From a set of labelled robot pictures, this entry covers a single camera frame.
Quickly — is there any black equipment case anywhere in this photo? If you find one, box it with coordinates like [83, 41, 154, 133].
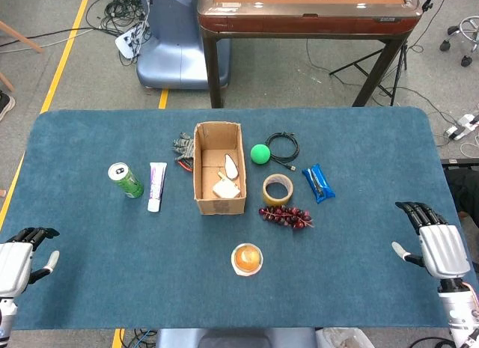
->
[441, 157, 479, 229]

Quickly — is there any white power strip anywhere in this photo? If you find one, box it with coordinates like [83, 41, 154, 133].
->
[443, 112, 479, 141]
[114, 25, 145, 60]

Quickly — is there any blue felt table mat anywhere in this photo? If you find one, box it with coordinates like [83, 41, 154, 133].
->
[0, 106, 479, 331]

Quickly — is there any open cardboard box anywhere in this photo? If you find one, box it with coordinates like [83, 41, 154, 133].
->
[192, 120, 248, 216]

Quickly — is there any yellow tape roll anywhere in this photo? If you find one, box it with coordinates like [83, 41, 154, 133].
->
[262, 173, 295, 207]

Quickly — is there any green energy drink can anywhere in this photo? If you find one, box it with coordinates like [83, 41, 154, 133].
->
[107, 162, 145, 200]

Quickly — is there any white oval object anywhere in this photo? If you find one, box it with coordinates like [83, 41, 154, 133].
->
[223, 153, 240, 181]

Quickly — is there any wooden stand leg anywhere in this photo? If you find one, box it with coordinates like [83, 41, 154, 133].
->
[0, 20, 45, 54]

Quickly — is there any black shoe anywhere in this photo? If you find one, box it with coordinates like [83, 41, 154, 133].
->
[0, 90, 16, 123]

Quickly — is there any blue snack packet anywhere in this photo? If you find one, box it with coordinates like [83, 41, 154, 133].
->
[301, 162, 336, 205]

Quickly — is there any grey black glove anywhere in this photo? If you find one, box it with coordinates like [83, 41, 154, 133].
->
[171, 132, 195, 162]

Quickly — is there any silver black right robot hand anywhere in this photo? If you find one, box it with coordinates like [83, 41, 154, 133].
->
[391, 201, 472, 282]

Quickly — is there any green ball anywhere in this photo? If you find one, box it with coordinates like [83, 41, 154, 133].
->
[249, 143, 272, 165]

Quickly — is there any black floor cable bundle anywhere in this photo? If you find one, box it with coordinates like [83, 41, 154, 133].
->
[85, 0, 150, 67]

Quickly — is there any brown mahjong table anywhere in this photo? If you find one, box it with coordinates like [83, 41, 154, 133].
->
[196, 0, 420, 109]

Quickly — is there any coiled black usb cable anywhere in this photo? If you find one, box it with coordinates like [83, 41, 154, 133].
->
[264, 132, 300, 172]

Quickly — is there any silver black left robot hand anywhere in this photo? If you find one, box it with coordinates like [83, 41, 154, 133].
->
[0, 227, 61, 299]

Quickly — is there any orange cup dessert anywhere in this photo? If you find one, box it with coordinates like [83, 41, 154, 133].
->
[230, 242, 264, 277]

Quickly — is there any black tripod stand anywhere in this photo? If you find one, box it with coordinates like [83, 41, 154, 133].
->
[329, 40, 409, 107]

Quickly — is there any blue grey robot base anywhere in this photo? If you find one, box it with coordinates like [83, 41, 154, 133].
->
[135, 0, 231, 91]

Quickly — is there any grey blue robot torso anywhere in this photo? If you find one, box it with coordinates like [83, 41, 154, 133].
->
[155, 327, 319, 348]

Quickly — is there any purple white toothpaste tube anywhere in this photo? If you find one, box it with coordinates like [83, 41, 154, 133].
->
[147, 161, 168, 213]

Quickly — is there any purple grape bunch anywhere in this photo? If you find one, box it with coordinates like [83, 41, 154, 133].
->
[258, 205, 314, 231]

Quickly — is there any clear plastic bag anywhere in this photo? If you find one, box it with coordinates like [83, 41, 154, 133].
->
[316, 327, 375, 348]

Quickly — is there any beige sponge block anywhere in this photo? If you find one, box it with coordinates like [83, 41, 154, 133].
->
[212, 171, 242, 200]

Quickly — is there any chrome stool with casters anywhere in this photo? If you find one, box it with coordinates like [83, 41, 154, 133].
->
[439, 15, 479, 68]

